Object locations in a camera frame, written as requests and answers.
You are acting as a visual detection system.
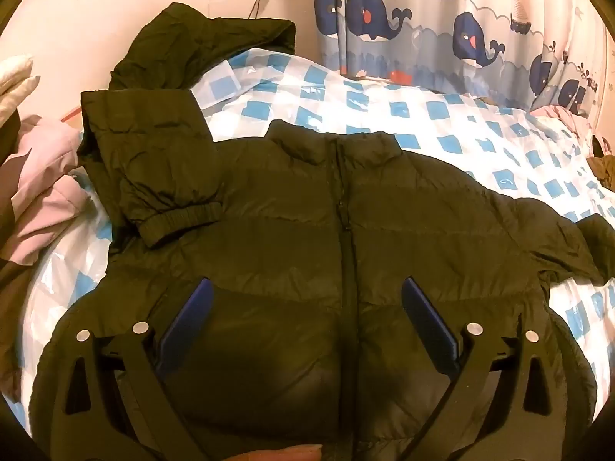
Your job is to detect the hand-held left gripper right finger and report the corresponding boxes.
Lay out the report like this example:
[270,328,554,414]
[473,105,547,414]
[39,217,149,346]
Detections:
[401,276,570,461]

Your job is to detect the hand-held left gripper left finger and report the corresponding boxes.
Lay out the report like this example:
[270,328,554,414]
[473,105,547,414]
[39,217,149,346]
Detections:
[48,276,214,461]

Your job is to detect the dark green puffer jacket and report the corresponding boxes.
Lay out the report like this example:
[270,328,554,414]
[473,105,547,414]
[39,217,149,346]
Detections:
[29,89,615,461]

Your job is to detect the pink crumpled clothes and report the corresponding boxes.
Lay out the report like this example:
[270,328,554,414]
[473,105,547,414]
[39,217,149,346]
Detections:
[529,104,594,147]

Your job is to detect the person's left hand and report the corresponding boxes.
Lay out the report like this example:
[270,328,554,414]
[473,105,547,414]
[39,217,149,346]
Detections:
[229,444,324,461]

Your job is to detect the blue checkered bed cover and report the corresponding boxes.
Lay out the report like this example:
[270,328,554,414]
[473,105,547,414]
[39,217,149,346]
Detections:
[10,48,615,423]

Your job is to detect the pink and brown jacket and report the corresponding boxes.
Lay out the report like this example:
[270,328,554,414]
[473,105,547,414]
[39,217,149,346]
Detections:
[0,106,97,375]

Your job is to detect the brown soft item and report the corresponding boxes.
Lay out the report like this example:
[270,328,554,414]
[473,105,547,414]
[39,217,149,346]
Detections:
[587,134,615,181]

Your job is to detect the black crumpled garment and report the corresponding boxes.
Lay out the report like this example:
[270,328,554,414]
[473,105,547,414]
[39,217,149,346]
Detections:
[110,2,296,92]

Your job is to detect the whale print curtain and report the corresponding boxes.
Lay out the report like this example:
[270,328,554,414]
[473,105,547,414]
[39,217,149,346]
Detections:
[310,0,615,116]

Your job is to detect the white quilted jacket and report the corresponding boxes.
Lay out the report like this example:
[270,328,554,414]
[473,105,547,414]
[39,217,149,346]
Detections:
[0,55,42,126]

